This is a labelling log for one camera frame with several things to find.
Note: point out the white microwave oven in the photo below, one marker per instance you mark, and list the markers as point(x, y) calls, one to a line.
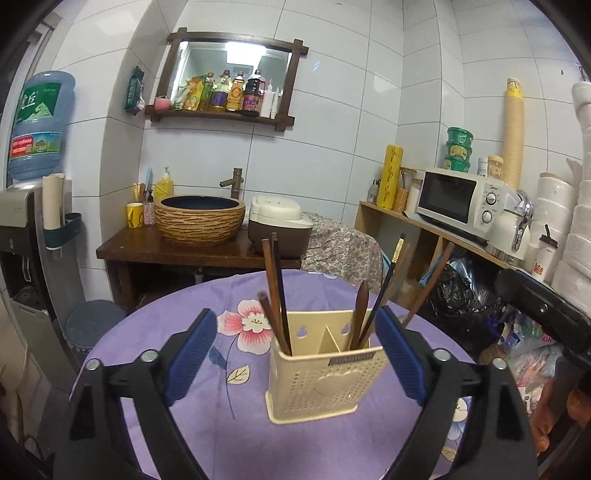
point(448, 198)

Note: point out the grey water dispenser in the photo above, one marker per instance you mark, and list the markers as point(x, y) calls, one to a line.
point(18, 207)

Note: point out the purple label sauce bottle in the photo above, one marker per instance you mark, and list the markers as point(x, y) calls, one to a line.
point(220, 94)

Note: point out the yellow soap pump bottle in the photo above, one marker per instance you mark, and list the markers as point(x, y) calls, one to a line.
point(164, 187)

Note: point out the bamboo style faucet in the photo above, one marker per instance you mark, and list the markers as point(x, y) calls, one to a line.
point(235, 180)

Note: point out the dark plain chopstick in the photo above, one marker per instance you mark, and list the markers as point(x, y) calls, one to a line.
point(279, 277)

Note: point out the floral patterned cloth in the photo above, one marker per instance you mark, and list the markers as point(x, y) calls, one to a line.
point(341, 249)

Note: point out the purple floral tablecloth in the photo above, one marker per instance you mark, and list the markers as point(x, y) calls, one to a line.
point(231, 438)

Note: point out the cream plastic utensil holder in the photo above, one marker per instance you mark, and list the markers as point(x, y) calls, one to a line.
point(323, 387)

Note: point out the brown wooden chopstick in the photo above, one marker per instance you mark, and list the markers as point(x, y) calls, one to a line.
point(268, 318)
point(276, 318)
point(436, 272)
point(272, 277)

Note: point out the green oil bottle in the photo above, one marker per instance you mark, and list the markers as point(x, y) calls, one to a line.
point(207, 94)

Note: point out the small spray bottle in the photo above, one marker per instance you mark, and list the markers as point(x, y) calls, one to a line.
point(373, 193)

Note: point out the dark soy sauce bottle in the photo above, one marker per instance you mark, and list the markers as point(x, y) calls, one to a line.
point(252, 94)

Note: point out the person's right hand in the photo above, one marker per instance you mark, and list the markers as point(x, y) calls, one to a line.
point(549, 434)

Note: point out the black plastic bag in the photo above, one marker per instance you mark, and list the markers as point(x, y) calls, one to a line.
point(461, 300)

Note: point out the stack of toilet paper rolls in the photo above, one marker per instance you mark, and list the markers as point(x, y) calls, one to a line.
point(577, 230)

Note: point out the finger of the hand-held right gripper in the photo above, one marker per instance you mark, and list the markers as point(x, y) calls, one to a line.
point(545, 300)

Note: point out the blue water jug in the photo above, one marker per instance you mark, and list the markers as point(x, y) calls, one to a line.
point(37, 120)

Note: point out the brown and cream rice cooker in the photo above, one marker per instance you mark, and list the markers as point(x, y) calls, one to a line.
point(277, 230)

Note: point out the small white bottle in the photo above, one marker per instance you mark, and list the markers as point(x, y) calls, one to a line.
point(482, 167)

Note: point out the pile of colourful snack packets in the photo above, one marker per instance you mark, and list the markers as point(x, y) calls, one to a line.
point(531, 364)

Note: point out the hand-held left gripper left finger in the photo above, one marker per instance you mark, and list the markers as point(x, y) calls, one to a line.
point(194, 355)

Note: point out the dark wooden sink table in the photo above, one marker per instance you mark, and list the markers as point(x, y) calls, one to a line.
point(138, 249)

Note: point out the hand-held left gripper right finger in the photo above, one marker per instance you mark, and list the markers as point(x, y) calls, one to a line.
point(401, 360)

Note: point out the glass jar of corn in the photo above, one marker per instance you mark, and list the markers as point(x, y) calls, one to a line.
point(400, 194)

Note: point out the blue toothbrush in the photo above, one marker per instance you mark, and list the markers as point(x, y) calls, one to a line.
point(148, 177)

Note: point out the woven pattern sink basin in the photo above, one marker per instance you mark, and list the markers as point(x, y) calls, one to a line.
point(198, 226)

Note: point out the white tumbler with black lid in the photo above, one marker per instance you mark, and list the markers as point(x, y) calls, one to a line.
point(545, 258)

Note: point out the yellow label sauce bottle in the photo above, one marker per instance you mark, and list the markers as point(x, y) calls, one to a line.
point(235, 94)

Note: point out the white electric kettle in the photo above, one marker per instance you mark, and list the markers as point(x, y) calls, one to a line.
point(505, 230)

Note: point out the yellow seasoning packet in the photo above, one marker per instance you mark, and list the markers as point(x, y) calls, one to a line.
point(193, 94)

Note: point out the white plastic jar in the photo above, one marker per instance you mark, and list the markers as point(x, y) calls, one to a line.
point(414, 196)

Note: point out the wooden framed mirror shelf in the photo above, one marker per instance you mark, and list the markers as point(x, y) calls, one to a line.
point(231, 50)

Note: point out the small patterned pump bottle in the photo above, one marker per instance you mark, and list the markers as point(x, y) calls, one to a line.
point(149, 212)

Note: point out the yellow lid jar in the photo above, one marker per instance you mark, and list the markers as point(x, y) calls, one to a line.
point(495, 168)

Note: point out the white squeeze bottle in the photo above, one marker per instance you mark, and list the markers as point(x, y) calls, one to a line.
point(266, 104)

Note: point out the green hanging packet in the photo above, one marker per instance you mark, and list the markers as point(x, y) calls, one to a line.
point(134, 92)

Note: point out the tall stack of paper cups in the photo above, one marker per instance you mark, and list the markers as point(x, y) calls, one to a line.
point(514, 138)

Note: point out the pink round ornament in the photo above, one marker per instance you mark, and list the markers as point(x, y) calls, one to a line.
point(161, 104)

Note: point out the wooden shelf unit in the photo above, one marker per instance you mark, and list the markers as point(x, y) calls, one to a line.
point(392, 226)

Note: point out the yellow cup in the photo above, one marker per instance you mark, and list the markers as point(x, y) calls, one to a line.
point(135, 216)

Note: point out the grey round trash bin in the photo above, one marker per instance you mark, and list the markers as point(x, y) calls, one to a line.
point(92, 327)

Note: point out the beige tube in teal holder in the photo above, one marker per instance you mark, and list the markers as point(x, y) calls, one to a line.
point(53, 203)

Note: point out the yellow tube package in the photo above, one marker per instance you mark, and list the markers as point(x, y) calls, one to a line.
point(389, 175)

